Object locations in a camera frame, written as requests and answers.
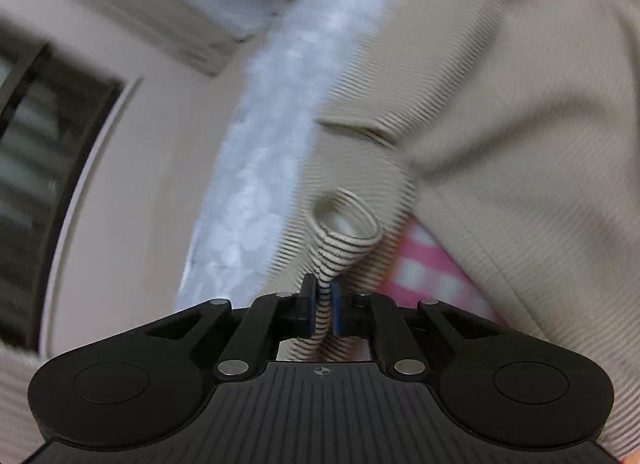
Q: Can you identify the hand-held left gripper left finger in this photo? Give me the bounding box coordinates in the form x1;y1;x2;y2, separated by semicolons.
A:
145;274;318;383

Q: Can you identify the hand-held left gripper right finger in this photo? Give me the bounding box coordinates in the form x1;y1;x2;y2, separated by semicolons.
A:
330;280;502;382

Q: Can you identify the beige striped knit garment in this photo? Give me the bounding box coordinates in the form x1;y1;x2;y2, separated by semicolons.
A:
272;0;640;460

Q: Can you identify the white quilted bed cover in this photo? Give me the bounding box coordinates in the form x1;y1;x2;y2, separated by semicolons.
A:
175;0;436;311

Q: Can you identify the dark window with railing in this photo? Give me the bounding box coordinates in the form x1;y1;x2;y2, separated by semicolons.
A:
0;36;126;352

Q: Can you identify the beige pleated curtain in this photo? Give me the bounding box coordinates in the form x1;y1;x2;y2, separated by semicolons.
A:
0;343;45;464
0;0;246;77

